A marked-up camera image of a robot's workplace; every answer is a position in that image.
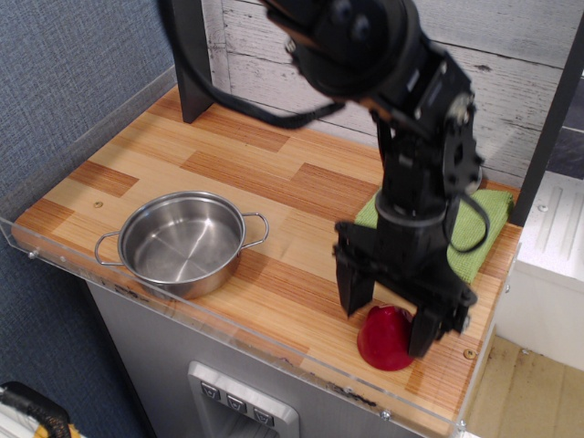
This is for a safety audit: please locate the black vertical post right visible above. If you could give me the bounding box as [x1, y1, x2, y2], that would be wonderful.
[511, 1, 583, 226]

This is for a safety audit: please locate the white cabinet on right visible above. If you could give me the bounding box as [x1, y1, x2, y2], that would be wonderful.
[495, 172, 583, 370]

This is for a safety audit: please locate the grey toy fridge cabinet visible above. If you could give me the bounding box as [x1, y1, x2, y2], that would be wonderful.
[84, 278, 439, 438]

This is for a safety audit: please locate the green cloth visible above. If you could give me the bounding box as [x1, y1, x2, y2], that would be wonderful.
[353, 187, 516, 285]

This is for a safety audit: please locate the red pepper vegetable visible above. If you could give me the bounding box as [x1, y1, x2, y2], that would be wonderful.
[357, 306, 413, 371]

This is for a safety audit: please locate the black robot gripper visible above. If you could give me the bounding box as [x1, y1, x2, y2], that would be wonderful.
[333, 195, 477, 358]

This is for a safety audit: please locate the black vertical post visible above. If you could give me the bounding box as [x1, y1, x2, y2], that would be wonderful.
[159, 0, 214, 123]
[511, 1, 583, 226]

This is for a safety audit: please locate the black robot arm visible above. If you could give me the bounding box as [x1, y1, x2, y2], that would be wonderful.
[266, 1, 483, 358]

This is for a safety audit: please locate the black and yellow object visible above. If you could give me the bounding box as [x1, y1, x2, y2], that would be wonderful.
[1, 381, 82, 437]

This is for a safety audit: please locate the clear acrylic table guard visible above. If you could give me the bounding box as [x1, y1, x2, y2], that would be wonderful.
[9, 73, 520, 437]

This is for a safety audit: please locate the black vertical post left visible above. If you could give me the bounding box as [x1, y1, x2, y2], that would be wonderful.
[159, 0, 214, 123]

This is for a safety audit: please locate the silver dispenser button panel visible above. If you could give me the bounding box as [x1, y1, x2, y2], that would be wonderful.
[188, 361, 300, 437]

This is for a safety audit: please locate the stainless steel pot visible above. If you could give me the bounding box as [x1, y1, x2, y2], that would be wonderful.
[94, 191, 270, 299]

